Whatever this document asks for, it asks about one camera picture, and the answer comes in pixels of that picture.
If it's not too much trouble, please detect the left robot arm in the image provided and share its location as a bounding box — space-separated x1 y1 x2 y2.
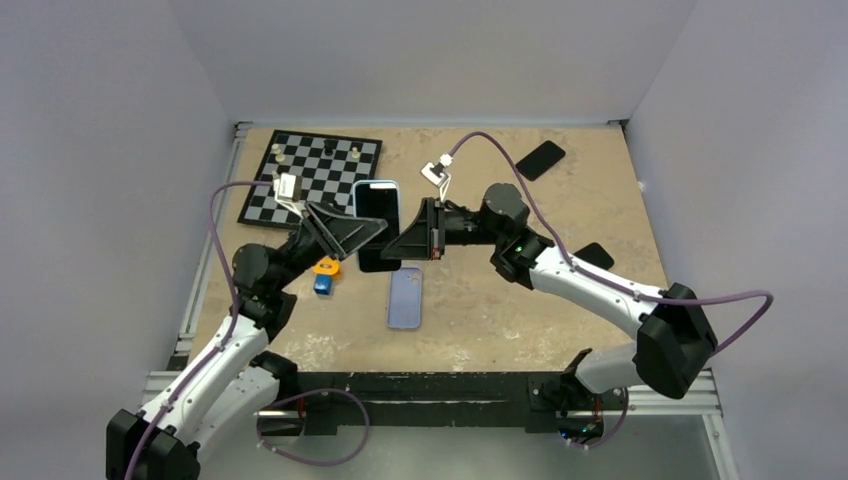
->
105 202 387 479

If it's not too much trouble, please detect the blue toy brick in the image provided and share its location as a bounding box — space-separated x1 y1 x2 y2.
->
313 274 334 296

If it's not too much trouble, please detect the phone in dark case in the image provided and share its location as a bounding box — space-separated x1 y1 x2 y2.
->
574 242 615 271

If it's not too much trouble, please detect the black white chessboard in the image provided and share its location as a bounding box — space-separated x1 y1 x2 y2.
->
238 130 383 229

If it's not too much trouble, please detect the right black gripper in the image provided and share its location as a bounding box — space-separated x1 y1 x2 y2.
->
382 197 505 260

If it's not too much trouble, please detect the yellow toy brick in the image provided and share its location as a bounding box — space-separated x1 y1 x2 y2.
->
312 257 341 280

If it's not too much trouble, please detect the black phone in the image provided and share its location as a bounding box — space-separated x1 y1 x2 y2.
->
516 140 566 181

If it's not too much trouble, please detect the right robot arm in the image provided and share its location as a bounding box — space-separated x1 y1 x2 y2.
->
381 183 717 407

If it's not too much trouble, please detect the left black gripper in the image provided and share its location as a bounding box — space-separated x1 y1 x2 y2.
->
271 200 388 291

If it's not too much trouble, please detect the black chess piece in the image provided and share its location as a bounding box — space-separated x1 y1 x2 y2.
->
323 139 337 156

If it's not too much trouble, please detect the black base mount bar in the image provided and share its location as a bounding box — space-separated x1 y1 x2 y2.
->
251 370 627 439

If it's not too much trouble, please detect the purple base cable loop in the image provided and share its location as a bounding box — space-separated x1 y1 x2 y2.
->
255 388 372 468

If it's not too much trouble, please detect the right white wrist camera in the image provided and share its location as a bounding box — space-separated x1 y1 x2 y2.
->
420 153 453 202

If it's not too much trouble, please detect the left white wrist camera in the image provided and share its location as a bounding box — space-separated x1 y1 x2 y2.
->
272 172 305 222

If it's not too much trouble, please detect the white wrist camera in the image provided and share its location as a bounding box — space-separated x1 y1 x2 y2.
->
420 153 453 202
272 172 305 222

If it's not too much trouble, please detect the lilac phone case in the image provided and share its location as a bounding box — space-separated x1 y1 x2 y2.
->
386 267 423 330

